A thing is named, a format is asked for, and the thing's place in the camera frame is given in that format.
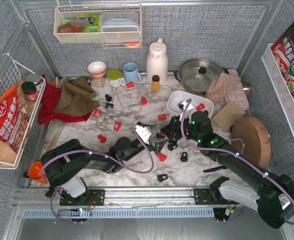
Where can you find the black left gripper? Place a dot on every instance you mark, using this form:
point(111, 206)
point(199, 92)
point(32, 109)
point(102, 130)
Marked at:
point(152, 144)

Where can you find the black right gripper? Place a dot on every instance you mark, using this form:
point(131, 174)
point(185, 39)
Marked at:
point(174, 128)

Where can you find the white plastic storage basket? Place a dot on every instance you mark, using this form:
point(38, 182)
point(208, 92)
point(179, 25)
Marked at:
point(177, 96)

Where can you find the red capsule pair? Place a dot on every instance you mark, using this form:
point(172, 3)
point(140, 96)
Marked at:
point(200, 107)
point(102, 138)

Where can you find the tan cardboard sheet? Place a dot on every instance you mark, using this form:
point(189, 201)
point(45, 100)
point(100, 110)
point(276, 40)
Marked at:
point(228, 115)

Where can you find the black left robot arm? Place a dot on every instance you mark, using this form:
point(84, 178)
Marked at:
point(62, 164)

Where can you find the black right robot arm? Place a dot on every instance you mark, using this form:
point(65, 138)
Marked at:
point(270, 195)

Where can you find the black capsule centre right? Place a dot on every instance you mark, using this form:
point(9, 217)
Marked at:
point(160, 135)

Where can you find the black capsule cluster bottom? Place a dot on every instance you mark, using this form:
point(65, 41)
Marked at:
point(172, 146)

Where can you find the black capsule far right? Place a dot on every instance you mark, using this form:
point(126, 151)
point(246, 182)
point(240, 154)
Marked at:
point(184, 157)

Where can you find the orange spice bottle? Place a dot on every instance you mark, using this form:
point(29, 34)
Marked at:
point(155, 83)

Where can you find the black capsule top lying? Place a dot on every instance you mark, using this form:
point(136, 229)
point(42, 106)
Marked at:
point(109, 105)

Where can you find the black capsule upright top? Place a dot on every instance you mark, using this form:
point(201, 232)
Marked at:
point(108, 98)

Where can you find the red capsule by cloth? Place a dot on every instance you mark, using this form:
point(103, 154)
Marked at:
point(96, 113)

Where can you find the steel pot with glass lid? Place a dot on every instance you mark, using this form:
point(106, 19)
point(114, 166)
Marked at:
point(196, 75)

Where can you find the pink striped towel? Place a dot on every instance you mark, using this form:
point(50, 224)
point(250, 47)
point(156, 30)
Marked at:
point(222, 87)

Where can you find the blue mug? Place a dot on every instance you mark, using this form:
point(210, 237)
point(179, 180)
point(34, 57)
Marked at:
point(131, 72)

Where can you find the white thermos jug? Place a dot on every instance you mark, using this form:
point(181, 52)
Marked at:
point(157, 62)

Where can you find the green lidded white cup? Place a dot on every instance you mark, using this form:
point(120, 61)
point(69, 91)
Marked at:
point(115, 78)

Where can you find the small beige pepper jar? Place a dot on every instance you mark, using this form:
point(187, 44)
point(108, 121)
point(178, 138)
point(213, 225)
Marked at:
point(98, 82)

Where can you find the pink silicone mould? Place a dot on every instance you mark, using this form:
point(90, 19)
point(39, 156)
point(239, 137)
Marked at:
point(236, 99)

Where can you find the round wooden board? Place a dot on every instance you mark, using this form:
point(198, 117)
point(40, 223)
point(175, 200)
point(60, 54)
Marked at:
point(250, 138)

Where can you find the brown cloth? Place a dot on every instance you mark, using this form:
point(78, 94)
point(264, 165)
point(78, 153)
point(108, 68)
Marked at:
point(76, 98)

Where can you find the white striped bowl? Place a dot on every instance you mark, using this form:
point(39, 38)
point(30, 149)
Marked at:
point(97, 68)

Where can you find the steel ladle bowl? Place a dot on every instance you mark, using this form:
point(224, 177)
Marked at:
point(248, 89)

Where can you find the red cloth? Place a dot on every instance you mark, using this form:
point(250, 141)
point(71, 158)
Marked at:
point(48, 101)

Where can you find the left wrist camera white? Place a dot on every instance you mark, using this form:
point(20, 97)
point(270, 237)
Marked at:
point(144, 132)

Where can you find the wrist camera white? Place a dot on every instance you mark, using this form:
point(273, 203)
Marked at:
point(182, 105)
point(144, 132)

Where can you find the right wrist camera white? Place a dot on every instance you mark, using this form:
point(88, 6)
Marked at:
point(182, 105)

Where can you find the purple spatula handle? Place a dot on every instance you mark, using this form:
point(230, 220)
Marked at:
point(210, 170)

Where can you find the white wire basket right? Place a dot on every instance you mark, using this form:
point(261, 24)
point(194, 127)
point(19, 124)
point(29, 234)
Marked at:
point(280, 86)

